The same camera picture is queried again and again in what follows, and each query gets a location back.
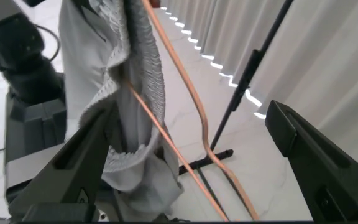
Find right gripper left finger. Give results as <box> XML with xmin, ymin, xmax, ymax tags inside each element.
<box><xmin>8</xmin><ymin>101</ymin><xmax>119</xmax><ymax>222</ymax></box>

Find white curtain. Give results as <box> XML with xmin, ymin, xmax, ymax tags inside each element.
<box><xmin>160</xmin><ymin>0</ymin><xmax>358</xmax><ymax>175</ymax></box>

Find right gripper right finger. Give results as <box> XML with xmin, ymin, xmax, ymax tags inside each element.
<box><xmin>265</xmin><ymin>100</ymin><xmax>358</xmax><ymax>222</ymax></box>

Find black clothes rack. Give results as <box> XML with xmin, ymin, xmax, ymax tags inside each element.
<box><xmin>178</xmin><ymin>0</ymin><xmax>295</xmax><ymax>222</ymax></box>

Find pale grey shorts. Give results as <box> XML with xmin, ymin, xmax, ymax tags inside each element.
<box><xmin>58</xmin><ymin>0</ymin><xmax>185</xmax><ymax>222</ymax></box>

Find pink clothes hanger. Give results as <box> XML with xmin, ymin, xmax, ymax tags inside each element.
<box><xmin>124</xmin><ymin>0</ymin><xmax>260</xmax><ymax>222</ymax></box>

